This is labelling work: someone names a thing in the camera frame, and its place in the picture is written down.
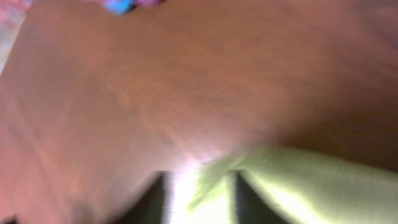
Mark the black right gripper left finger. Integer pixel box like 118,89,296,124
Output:
108,171,169,224

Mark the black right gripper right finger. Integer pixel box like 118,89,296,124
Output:
234,170,287,224

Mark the green microfiber cloth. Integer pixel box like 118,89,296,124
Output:
169,147,397,224

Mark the folded blue cloth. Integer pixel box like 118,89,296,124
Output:
103,0,135,16

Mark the folded purple cloth underneath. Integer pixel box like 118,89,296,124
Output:
134,0,165,7

